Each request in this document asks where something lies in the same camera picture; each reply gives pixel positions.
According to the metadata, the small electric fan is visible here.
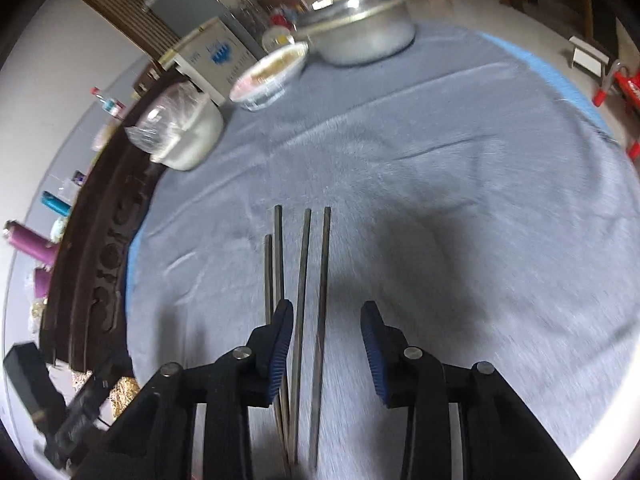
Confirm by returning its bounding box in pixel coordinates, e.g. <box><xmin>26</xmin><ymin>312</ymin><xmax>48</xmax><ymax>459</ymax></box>
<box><xmin>262</xmin><ymin>25</ymin><xmax>296</xmax><ymax>53</ymax></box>

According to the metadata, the white chest freezer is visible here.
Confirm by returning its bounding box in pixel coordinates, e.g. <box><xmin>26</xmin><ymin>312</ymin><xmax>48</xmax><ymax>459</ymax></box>
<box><xmin>160</xmin><ymin>17</ymin><xmax>261</xmax><ymax>106</ymax></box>

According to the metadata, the purple thermos cup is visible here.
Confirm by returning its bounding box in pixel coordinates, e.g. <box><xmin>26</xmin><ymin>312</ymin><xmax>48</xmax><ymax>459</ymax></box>
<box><xmin>32</xmin><ymin>266</ymin><xmax>55</xmax><ymax>298</ymax></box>

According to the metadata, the grey tablecloth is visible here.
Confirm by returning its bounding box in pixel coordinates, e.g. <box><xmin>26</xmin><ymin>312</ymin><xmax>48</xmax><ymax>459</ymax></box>
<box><xmin>125</xmin><ymin>22</ymin><xmax>640</xmax><ymax>480</ymax></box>

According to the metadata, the clear water bottle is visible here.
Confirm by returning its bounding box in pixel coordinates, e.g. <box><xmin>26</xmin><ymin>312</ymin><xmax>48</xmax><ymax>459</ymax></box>
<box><xmin>90</xmin><ymin>87</ymin><xmax>126</xmax><ymax>118</ymax></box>

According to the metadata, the aluminium pot lid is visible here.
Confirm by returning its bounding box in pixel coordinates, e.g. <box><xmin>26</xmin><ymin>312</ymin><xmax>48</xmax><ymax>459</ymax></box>
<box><xmin>295</xmin><ymin>0</ymin><xmax>408</xmax><ymax>28</ymax></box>

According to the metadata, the red plastic child chair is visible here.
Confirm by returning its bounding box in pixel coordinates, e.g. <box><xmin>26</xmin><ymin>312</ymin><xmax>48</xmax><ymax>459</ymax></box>
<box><xmin>592</xmin><ymin>60</ymin><xmax>640</xmax><ymax>161</ymax></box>

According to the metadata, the dark carved wooden sideboard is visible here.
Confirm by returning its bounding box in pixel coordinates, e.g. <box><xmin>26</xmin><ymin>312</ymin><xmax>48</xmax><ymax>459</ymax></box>
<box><xmin>40</xmin><ymin>67</ymin><xmax>191</xmax><ymax>376</ymax></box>

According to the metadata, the yellow patterned cushion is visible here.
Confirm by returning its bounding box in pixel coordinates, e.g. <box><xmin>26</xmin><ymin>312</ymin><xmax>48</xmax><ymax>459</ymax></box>
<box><xmin>70</xmin><ymin>370</ymin><xmax>141</xmax><ymax>418</ymax></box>

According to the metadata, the short dark wooden chopstick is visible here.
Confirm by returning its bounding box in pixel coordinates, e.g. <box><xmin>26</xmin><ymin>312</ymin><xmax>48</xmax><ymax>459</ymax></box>
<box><xmin>264</xmin><ymin>234</ymin><xmax>275</xmax><ymax>326</ymax></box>

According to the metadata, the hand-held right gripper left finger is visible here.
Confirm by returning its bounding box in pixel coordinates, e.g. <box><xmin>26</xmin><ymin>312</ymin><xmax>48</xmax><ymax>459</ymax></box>
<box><xmin>82</xmin><ymin>299</ymin><xmax>295</xmax><ymax>480</ymax></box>

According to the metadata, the small white stool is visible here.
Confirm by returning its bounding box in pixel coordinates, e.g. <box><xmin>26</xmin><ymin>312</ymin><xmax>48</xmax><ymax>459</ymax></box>
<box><xmin>569</xmin><ymin>36</ymin><xmax>611</xmax><ymax>78</ymax></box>

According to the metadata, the brown door curtain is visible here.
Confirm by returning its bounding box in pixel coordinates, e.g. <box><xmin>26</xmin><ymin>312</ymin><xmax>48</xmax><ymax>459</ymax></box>
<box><xmin>75</xmin><ymin>0</ymin><xmax>181</xmax><ymax>58</ymax></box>

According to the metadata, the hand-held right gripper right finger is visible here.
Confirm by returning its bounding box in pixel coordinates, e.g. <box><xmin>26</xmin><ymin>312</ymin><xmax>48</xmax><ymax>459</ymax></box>
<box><xmin>360</xmin><ymin>301</ymin><xmax>581</xmax><ymax>480</ymax></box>

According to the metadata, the teal bottle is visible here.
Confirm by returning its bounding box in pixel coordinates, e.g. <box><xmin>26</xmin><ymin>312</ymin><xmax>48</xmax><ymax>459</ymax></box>
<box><xmin>41</xmin><ymin>191</ymin><xmax>73</xmax><ymax>216</ymax></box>

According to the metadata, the grey refrigerator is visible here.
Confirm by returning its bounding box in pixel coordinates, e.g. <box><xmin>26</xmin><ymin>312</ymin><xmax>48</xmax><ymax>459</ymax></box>
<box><xmin>142</xmin><ymin>0</ymin><xmax>241</xmax><ymax>43</ymax></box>

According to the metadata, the clear plastic bag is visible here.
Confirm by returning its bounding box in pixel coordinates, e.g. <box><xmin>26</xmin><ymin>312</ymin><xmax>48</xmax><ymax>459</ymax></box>
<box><xmin>124</xmin><ymin>82</ymin><xmax>208</xmax><ymax>153</ymax></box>

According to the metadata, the purple thermos bottle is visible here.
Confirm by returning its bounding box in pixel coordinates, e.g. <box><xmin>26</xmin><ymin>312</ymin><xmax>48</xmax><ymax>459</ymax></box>
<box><xmin>2</xmin><ymin>220</ymin><xmax>58</xmax><ymax>263</ymax></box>

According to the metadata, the aluminium pot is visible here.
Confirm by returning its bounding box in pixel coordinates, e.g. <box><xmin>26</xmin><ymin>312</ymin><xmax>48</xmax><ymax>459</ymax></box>
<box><xmin>300</xmin><ymin>0</ymin><xmax>417</xmax><ymax>67</ymax></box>

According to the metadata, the glass bowl with food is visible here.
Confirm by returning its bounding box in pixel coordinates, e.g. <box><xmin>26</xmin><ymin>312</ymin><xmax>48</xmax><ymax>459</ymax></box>
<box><xmin>229</xmin><ymin>42</ymin><xmax>310</xmax><ymax>112</ymax></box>

